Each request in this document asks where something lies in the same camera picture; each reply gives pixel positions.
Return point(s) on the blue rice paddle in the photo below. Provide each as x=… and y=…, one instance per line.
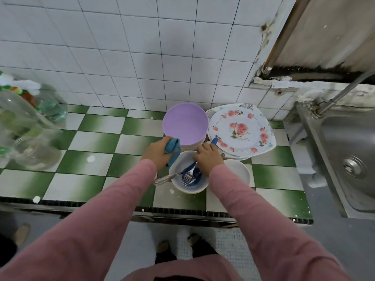
x=198, y=173

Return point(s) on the person's left hand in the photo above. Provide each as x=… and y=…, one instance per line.
x=158, y=154

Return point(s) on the chrome faucet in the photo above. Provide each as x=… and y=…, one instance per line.
x=345, y=90

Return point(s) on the person's left leg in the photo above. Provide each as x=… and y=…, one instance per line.
x=163, y=251

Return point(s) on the person's right leg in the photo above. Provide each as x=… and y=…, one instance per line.
x=202, y=247

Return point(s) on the person's leg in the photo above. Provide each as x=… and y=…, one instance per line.
x=163, y=251
x=202, y=247

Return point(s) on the green checkered tile countertop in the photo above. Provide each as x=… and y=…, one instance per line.
x=88, y=143

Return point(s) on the floral plate stack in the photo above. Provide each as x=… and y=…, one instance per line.
x=240, y=156

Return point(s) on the purple plastic bowl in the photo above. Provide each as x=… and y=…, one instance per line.
x=186, y=123

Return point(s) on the blue cleaning cloth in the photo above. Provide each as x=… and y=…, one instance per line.
x=171, y=146

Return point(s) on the person's right hand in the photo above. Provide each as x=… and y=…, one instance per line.
x=210, y=159

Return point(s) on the person's right forearm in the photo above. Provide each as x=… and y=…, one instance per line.
x=269, y=231

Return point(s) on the large clear plastic bottle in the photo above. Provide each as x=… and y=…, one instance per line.
x=29, y=149

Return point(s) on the stack of white saucers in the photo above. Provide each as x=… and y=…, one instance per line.
x=240, y=171

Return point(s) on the white bowl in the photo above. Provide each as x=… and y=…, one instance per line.
x=176, y=172

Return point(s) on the weathered wooden board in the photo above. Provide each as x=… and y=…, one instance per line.
x=328, y=32

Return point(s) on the person's left forearm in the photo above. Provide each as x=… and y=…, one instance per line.
x=88, y=231

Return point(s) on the stainless steel sink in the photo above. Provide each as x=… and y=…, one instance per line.
x=351, y=137

